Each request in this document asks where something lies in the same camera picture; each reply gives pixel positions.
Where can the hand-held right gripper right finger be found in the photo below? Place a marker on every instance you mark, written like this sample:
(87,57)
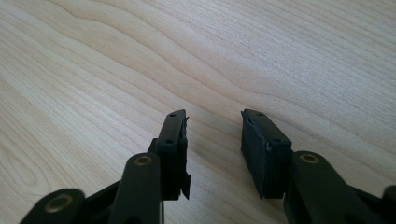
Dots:
(264,152)

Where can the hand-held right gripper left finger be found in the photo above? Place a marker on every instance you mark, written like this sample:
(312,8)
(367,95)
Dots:
(172,155)

